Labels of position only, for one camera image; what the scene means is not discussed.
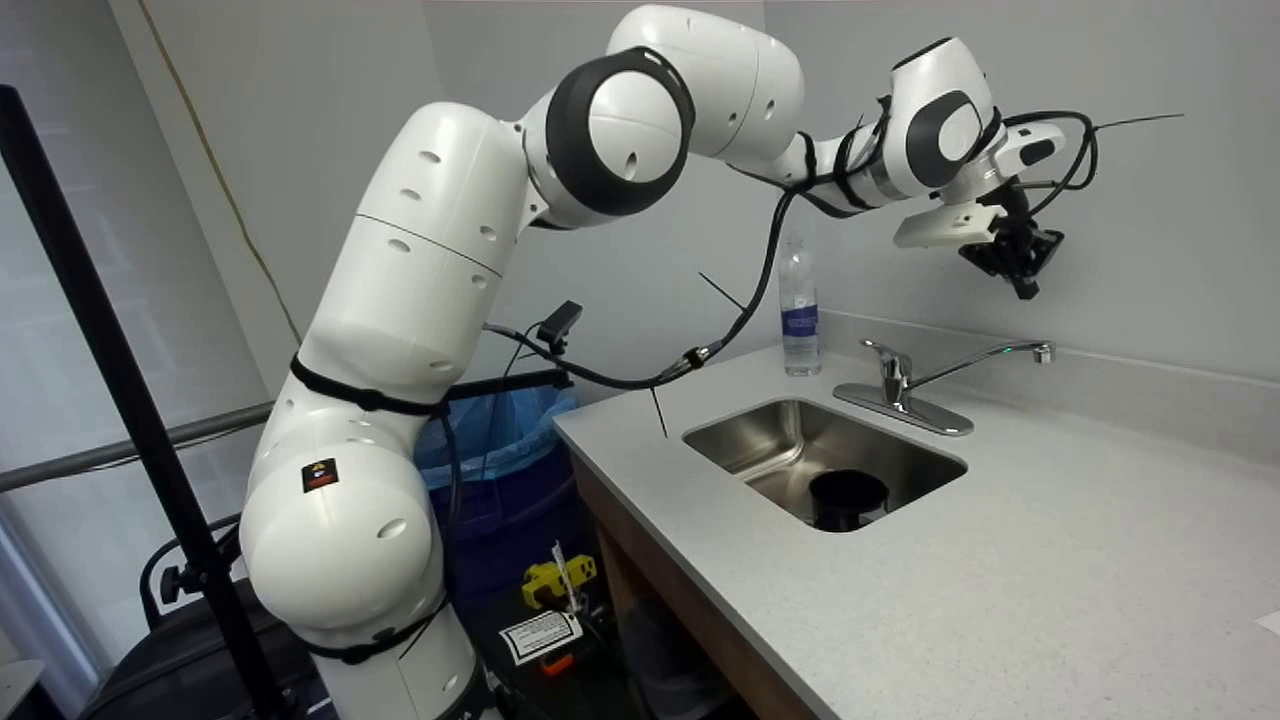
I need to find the yellow tool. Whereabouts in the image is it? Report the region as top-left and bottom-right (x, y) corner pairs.
(517, 551), (600, 618)

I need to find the black stand pole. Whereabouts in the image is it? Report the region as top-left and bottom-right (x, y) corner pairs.
(0, 86), (292, 720)

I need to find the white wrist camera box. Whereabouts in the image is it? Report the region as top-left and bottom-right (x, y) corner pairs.
(891, 195), (1010, 251)

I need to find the black cup with handle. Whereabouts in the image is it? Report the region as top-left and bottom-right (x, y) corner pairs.
(809, 469), (891, 538)

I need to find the small black clamp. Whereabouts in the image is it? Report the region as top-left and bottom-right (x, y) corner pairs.
(531, 297), (587, 356)

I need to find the stainless steel sink basin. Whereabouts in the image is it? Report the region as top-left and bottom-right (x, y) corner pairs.
(679, 395), (974, 538)

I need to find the brown wooden counter cabinet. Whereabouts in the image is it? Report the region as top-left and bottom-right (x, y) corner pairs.
(568, 444), (822, 720)

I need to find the clear smartwater plastic bottle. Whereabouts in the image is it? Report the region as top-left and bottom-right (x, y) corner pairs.
(775, 245), (828, 381)

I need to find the grey horizontal rail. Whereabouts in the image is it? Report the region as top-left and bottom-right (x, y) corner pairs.
(0, 395), (284, 496)

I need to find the chrome faucet base plate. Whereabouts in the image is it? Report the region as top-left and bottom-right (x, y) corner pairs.
(831, 381), (975, 442)

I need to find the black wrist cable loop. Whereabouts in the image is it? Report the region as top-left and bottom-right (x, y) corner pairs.
(997, 109), (1103, 217)

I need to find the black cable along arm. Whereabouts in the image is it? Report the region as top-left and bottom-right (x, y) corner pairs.
(479, 131), (857, 395)

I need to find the chrome sink faucet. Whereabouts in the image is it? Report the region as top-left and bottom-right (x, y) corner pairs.
(881, 337), (1062, 416)

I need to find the bin with blue bag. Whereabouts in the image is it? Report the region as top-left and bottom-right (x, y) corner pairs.
(406, 378), (606, 634)

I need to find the chrome faucet lever handle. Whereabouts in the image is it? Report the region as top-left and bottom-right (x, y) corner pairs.
(857, 333), (910, 374)

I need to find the black bag with white logo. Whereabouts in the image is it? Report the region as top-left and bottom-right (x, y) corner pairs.
(77, 525), (337, 720)

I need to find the black zip tie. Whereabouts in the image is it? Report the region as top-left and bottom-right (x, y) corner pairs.
(1093, 109), (1189, 138)

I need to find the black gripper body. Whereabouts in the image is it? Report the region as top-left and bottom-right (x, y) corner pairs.
(957, 177), (1062, 282)

